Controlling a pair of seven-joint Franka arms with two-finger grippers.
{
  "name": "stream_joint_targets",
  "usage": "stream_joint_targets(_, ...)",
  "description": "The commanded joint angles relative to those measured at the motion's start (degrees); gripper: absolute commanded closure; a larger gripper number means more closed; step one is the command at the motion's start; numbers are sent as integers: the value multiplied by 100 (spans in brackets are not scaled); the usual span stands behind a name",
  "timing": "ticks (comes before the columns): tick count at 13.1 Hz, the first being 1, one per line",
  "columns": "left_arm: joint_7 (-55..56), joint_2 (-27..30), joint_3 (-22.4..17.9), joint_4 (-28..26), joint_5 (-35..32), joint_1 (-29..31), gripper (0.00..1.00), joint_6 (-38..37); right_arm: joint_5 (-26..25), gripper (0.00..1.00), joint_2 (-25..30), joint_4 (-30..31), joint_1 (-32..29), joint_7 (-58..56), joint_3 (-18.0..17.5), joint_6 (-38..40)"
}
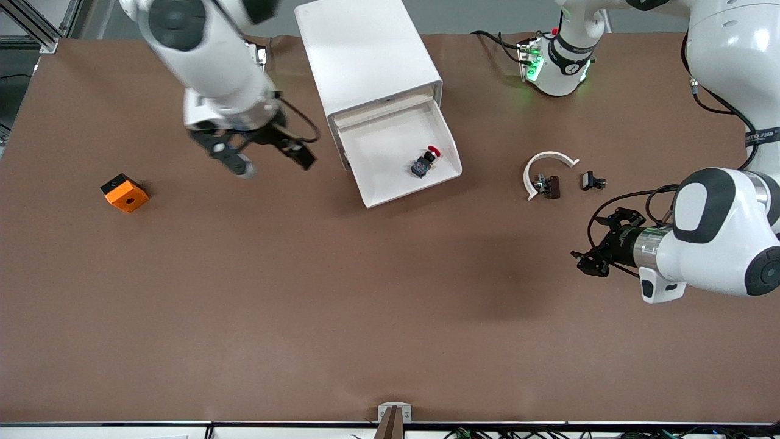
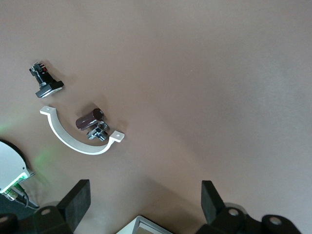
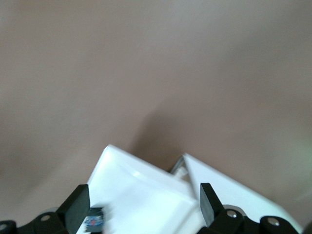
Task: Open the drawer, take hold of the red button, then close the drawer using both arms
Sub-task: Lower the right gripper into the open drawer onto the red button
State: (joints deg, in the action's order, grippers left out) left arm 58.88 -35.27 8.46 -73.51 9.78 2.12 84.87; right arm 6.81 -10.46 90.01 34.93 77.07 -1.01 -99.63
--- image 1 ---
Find black base cable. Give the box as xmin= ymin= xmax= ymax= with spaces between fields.
xmin=470 ymin=29 xmax=531 ymax=65

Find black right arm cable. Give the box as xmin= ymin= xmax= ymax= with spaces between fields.
xmin=274 ymin=91 xmax=322 ymax=145

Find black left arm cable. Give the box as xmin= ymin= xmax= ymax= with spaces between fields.
xmin=587 ymin=185 xmax=680 ymax=281

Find brown table cover sheet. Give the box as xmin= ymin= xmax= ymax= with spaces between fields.
xmin=0 ymin=32 xmax=780 ymax=424

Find white table edge rail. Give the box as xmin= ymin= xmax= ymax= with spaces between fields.
xmin=0 ymin=421 xmax=780 ymax=439

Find orange and black box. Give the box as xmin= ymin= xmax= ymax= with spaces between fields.
xmin=101 ymin=174 xmax=150 ymax=214

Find red emergency stop button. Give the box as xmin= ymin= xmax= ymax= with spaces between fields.
xmin=411 ymin=145 xmax=443 ymax=179

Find aluminium frame profile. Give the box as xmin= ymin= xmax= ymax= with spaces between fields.
xmin=0 ymin=0 xmax=63 ymax=54

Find white drawer cabinet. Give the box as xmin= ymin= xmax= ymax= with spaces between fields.
xmin=294 ymin=0 xmax=444 ymax=171

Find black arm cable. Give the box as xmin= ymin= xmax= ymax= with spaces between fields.
xmin=274 ymin=91 xmax=322 ymax=145
xmin=587 ymin=185 xmax=680 ymax=281

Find tangled coloured cables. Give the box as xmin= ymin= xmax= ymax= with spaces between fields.
xmin=445 ymin=427 xmax=780 ymax=439

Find grey metal bracket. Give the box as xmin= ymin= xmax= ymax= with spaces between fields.
xmin=378 ymin=402 xmax=413 ymax=423

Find white plain drawer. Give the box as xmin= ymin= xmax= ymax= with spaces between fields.
xmin=332 ymin=85 xmax=437 ymax=129

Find white curved plastic part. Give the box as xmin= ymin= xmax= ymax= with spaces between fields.
xmin=523 ymin=151 xmax=580 ymax=202

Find white drawer with black handle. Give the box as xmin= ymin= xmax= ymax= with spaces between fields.
xmin=335 ymin=99 xmax=463 ymax=209

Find brown and metal small part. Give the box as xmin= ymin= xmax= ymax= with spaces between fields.
xmin=533 ymin=174 xmax=561 ymax=200

